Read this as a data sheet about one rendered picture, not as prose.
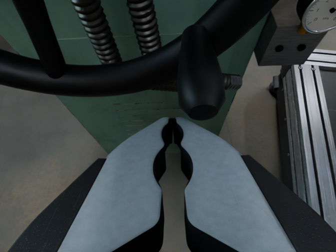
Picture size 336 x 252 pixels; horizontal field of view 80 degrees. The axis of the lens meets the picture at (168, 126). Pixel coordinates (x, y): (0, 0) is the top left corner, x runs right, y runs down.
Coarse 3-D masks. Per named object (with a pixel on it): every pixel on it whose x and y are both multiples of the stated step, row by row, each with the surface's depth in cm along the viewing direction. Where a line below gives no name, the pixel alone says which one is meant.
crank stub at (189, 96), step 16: (192, 32) 12; (192, 48) 11; (208, 48) 11; (192, 64) 10; (208, 64) 10; (192, 80) 10; (208, 80) 10; (192, 96) 10; (208, 96) 9; (224, 96) 10; (192, 112) 10; (208, 112) 10
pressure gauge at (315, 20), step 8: (304, 0) 24; (312, 0) 23; (320, 0) 23; (328, 0) 23; (296, 8) 26; (304, 8) 24; (312, 8) 24; (320, 8) 24; (328, 8) 24; (304, 16) 25; (312, 16) 25; (320, 16) 25; (328, 16) 25; (304, 24) 26; (312, 24) 26; (320, 24) 26; (328, 24) 26; (304, 32) 29; (312, 32) 27; (320, 32) 27
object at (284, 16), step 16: (288, 0) 32; (272, 16) 30; (288, 16) 30; (272, 32) 30; (288, 32) 30; (256, 48) 36; (272, 48) 33; (288, 48) 33; (304, 48) 32; (272, 64) 36; (288, 64) 36
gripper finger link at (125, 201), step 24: (168, 120) 11; (120, 144) 9; (144, 144) 9; (168, 144) 12; (120, 168) 8; (144, 168) 8; (96, 192) 7; (120, 192) 7; (144, 192) 7; (96, 216) 6; (120, 216) 6; (144, 216) 6; (72, 240) 6; (96, 240) 6; (120, 240) 6; (144, 240) 6
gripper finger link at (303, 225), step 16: (256, 176) 7; (272, 176) 7; (272, 192) 7; (288, 192) 7; (272, 208) 6; (288, 208) 6; (304, 208) 6; (288, 224) 6; (304, 224) 6; (320, 224) 6; (304, 240) 5; (320, 240) 5
